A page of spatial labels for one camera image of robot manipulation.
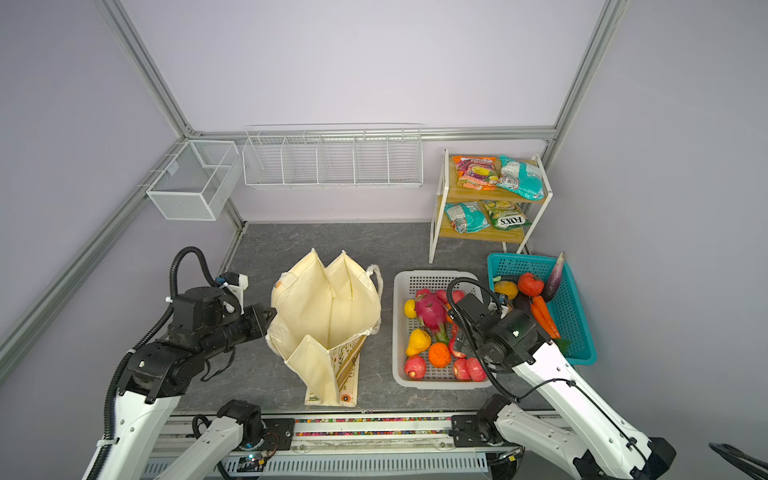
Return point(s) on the orange snack packet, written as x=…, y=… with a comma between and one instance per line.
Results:
x=476, y=173

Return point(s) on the orange carrot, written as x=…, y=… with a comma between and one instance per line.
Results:
x=542, y=315

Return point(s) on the white plastic fruit basket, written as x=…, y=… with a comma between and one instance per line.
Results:
x=406, y=285

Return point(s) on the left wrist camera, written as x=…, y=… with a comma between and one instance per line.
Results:
x=236, y=283

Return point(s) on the green Fox's candy packet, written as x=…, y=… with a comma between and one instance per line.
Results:
x=505, y=215

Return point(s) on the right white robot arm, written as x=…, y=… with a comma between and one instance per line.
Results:
x=558, y=390

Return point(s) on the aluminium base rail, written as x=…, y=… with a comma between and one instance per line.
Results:
x=338, y=446

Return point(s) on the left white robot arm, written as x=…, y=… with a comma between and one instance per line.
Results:
x=205, y=317

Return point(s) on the cream canvas grocery bag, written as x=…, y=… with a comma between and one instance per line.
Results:
x=325, y=313

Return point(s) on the orange fruit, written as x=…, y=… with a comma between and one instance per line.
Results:
x=439, y=355

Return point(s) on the yellow pear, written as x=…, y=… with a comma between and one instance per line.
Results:
x=419, y=341

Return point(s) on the teal white snack packet lower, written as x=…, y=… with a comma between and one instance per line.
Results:
x=466, y=217

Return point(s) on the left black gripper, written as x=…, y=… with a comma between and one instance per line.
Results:
x=259, y=326

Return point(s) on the teal plastic vegetable basket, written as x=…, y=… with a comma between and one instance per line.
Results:
x=565, y=308

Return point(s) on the yellow lemon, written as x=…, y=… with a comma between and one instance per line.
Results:
x=409, y=309

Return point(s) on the small white mesh basket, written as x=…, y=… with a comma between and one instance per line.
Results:
x=197, y=181

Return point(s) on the red tomato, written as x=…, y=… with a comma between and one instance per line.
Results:
x=530, y=285

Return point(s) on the yellow potato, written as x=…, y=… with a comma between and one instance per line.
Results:
x=506, y=288

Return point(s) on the long white wire basket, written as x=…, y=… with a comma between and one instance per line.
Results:
x=333, y=154

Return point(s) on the teal snack packet upper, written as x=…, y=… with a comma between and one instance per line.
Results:
x=521, y=178

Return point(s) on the purple eggplant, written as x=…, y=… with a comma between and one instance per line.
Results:
x=554, y=280

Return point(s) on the pink dragon fruit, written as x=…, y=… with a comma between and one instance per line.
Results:
x=431, y=311

